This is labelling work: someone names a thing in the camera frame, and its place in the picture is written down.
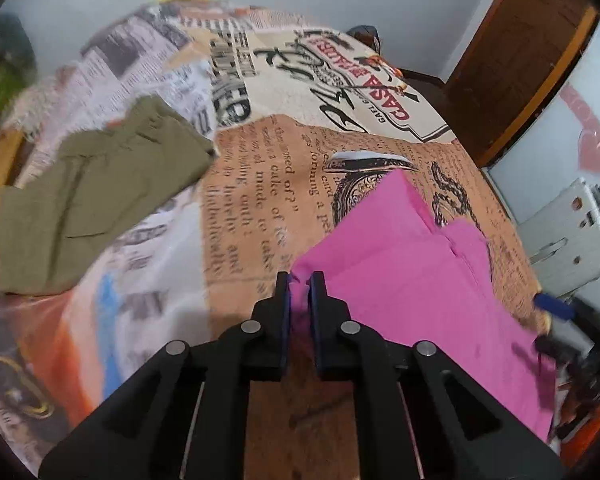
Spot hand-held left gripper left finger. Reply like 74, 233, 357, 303
39, 271, 293, 480

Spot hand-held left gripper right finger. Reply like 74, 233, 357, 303
307, 271, 566, 480

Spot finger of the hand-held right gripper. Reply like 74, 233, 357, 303
534, 335, 588, 362
534, 292, 577, 322

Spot pink pants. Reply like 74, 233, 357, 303
290, 170, 558, 443

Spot olive green pants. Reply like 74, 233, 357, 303
0, 96, 218, 297

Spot newspaper print bed blanket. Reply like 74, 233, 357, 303
0, 1, 556, 480

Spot brown wooden door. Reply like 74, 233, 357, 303
445, 0, 600, 167

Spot grey blue bag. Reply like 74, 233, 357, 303
347, 25, 384, 56

